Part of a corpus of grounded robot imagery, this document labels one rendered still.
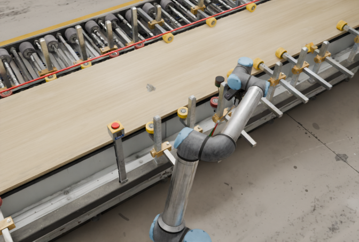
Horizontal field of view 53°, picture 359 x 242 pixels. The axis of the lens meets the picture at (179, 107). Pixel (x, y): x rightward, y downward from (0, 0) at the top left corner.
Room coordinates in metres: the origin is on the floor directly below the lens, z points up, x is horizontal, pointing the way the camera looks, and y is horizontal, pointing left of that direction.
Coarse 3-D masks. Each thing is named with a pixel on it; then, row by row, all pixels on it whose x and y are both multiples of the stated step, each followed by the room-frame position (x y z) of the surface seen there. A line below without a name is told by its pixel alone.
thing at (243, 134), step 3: (213, 108) 1.80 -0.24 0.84; (216, 108) 1.78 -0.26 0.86; (225, 117) 1.70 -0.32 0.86; (228, 117) 1.70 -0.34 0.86; (225, 120) 1.69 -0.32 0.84; (243, 132) 1.57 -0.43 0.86; (240, 135) 1.56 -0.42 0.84; (243, 135) 1.55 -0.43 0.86; (246, 135) 1.55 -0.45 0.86; (243, 138) 1.54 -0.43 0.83; (246, 138) 1.52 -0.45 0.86; (249, 138) 1.52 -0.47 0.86; (246, 141) 1.52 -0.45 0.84; (249, 141) 1.50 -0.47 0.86; (252, 141) 1.50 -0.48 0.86; (249, 144) 1.49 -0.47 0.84; (252, 144) 1.47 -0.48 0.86; (255, 144) 1.48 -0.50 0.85
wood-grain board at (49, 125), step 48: (288, 0) 3.26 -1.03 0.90; (336, 0) 3.30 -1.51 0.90; (144, 48) 2.39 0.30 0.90; (192, 48) 2.42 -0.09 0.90; (240, 48) 2.45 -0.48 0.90; (288, 48) 2.47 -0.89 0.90; (48, 96) 1.79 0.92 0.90; (96, 96) 1.81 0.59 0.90; (144, 96) 1.83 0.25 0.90; (0, 144) 1.36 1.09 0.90; (48, 144) 1.37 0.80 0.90; (96, 144) 1.39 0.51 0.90; (0, 192) 1.03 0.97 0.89
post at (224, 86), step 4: (224, 84) 1.70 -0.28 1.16; (220, 88) 1.71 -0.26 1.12; (224, 88) 1.69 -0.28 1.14; (220, 92) 1.71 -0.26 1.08; (224, 92) 1.70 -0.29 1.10; (220, 96) 1.70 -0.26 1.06; (220, 100) 1.70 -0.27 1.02; (224, 100) 1.70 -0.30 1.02; (220, 104) 1.69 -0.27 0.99; (224, 104) 1.71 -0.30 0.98; (220, 108) 1.69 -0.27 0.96; (216, 112) 1.71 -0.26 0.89; (220, 112) 1.69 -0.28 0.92; (220, 116) 1.69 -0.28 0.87
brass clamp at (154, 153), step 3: (162, 144) 1.46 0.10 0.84; (165, 144) 1.46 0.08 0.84; (162, 147) 1.43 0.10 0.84; (165, 147) 1.43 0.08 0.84; (168, 147) 1.44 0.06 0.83; (153, 150) 1.41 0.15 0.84; (162, 150) 1.41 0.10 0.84; (168, 150) 1.44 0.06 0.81; (150, 153) 1.41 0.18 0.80; (153, 153) 1.39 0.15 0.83; (156, 153) 1.39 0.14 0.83; (159, 153) 1.40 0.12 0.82; (162, 153) 1.41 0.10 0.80; (153, 156) 1.38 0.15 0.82; (156, 156) 1.38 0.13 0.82; (159, 156) 1.40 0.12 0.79
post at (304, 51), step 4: (304, 48) 2.14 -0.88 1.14; (300, 52) 2.15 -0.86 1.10; (304, 52) 2.13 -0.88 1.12; (300, 56) 2.14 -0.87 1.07; (304, 56) 2.13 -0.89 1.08; (300, 60) 2.14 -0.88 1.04; (304, 60) 2.14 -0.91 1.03; (296, 64) 2.15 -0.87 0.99; (300, 64) 2.13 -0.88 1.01; (292, 76) 2.15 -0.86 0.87; (296, 76) 2.13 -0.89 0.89; (292, 80) 2.14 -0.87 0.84; (296, 80) 2.14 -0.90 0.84; (292, 84) 2.13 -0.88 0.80
